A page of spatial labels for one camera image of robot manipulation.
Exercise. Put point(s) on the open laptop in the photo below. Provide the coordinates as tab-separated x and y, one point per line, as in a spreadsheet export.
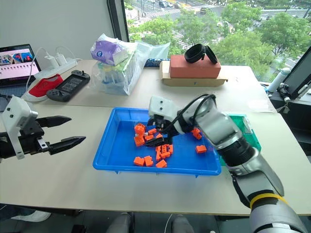
17	60

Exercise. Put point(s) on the black handheld game controller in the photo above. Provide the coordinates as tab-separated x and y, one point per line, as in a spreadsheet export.
69	85

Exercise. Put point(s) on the white power strip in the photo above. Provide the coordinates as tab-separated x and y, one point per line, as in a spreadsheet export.
63	66

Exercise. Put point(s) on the blue printed package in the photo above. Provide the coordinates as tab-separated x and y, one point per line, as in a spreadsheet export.
153	62

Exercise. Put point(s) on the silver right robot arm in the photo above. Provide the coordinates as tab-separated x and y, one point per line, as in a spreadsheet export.
245	155

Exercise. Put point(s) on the black side table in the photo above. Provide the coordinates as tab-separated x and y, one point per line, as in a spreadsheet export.
298	116

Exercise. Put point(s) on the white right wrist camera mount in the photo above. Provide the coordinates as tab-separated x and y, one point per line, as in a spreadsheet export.
160	106

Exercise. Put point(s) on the green plastic bin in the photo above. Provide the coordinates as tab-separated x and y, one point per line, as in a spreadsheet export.
252	143

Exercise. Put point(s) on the tall orange building block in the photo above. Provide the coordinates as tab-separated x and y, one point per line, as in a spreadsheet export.
139	129

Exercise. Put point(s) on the blue plastic bin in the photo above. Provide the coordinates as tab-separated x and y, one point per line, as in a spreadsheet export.
121	155

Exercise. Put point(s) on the white charger plug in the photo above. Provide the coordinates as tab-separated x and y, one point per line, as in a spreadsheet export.
50	60
60	58

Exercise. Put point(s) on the white water bottle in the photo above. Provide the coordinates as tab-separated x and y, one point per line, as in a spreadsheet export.
277	81

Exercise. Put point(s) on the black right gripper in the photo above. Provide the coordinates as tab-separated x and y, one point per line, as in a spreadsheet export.
159	122

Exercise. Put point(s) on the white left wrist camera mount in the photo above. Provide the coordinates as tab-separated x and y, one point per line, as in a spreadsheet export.
17	114

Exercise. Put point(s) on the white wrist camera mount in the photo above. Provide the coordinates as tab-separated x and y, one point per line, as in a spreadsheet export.
17	114
160	106

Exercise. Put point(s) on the red and white shoe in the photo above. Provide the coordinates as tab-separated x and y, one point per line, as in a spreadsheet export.
41	88

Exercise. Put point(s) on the purple tissue pack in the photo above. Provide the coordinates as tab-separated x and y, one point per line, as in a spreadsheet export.
105	52

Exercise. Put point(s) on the clear plastic bag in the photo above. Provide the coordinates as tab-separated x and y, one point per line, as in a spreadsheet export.
136	70

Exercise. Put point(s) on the grey rounded shape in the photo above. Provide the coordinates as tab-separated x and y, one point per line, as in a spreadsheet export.
182	224
120	223

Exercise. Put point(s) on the flat cardboard box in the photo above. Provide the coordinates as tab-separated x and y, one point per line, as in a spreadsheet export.
194	81

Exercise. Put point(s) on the black monitor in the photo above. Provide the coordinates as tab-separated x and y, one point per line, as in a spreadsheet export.
297	75

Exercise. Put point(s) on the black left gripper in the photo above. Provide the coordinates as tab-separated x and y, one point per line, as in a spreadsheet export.
29	143

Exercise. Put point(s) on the black window frame post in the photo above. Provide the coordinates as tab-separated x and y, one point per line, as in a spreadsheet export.
117	19

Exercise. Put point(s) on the red-brown brick box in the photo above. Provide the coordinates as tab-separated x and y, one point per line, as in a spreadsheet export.
194	68

